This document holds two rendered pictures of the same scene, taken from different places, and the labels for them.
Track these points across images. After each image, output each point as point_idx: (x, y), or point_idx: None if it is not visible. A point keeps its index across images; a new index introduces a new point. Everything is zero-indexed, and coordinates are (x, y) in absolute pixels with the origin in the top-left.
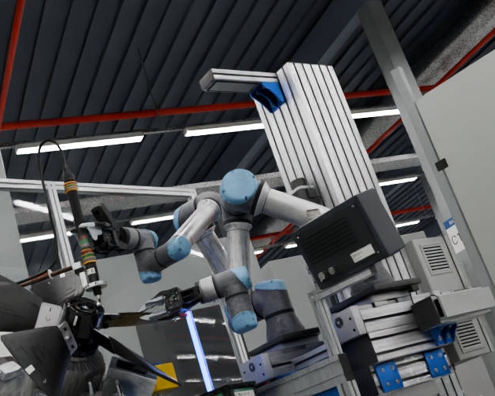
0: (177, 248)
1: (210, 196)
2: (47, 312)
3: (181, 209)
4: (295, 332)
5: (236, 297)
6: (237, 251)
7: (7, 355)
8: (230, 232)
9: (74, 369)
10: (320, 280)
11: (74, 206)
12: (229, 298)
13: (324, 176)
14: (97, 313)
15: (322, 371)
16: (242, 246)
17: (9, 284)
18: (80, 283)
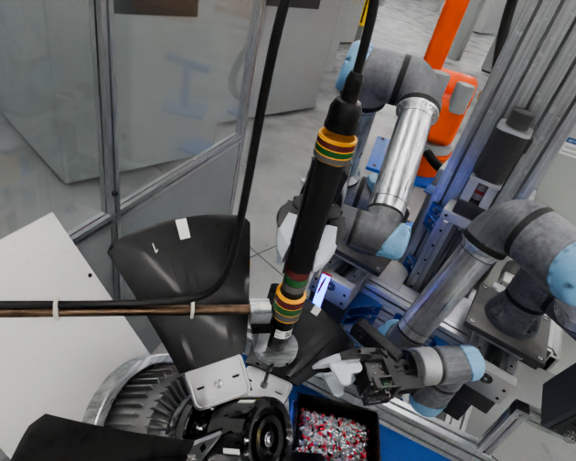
0: (399, 257)
1: (437, 98)
2: (195, 452)
3: (368, 62)
4: (387, 264)
5: (451, 395)
6: (465, 290)
7: (46, 385)
8: (476, 263)
9: None
10: (555, 429)
11: (322, 209)
12: (441, 392)
13: (557, 133)
14: (287, 455)
15: (459, 450)
16: (474, 284)
17: (129, 445)
18: (232, 295)
